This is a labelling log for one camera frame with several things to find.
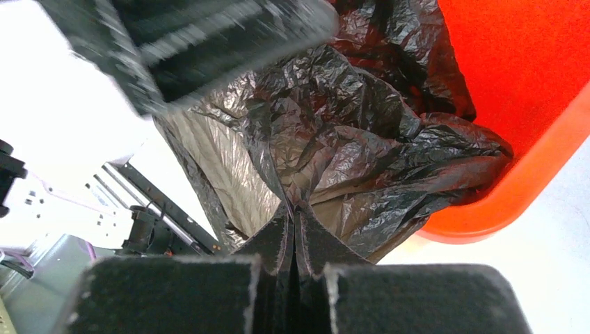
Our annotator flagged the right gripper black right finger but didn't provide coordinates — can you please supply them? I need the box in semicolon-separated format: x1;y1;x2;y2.
294;209;530;333

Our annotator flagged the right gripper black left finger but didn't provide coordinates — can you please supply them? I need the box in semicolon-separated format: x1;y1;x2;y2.
53;213;293;333

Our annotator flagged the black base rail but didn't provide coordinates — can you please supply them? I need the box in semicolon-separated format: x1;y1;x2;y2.
102;163;228;255

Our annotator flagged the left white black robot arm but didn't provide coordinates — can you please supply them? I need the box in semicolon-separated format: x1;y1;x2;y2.
1;1;337;251

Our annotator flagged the orange plastic trash bin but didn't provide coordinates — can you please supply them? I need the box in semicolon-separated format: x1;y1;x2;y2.
419;0;589;244

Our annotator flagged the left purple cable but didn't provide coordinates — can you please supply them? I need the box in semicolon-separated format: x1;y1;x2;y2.
0;239;97;280

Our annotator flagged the black plastic trash bag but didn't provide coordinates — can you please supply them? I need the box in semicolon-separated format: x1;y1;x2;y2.
155;1;513;262

